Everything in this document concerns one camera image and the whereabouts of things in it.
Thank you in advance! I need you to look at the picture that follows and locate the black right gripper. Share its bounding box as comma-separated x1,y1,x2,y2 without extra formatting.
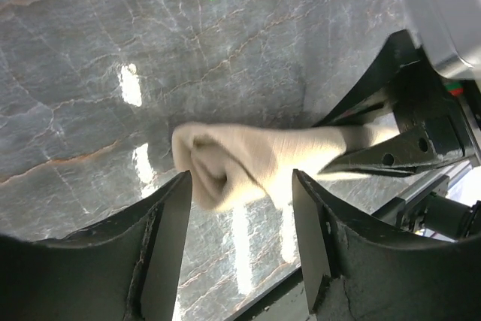
315,29,480,177

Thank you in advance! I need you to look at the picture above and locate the beige cloth napkin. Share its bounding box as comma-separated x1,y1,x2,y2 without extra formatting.
172,123,399,212

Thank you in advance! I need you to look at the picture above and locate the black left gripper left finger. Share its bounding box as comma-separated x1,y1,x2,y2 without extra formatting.
1,172,192,320

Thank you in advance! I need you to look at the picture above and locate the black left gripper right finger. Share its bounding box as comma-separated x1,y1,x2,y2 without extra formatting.
292,170,480,320

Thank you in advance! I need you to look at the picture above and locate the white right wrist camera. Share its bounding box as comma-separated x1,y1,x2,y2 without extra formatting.
405,0,480,81

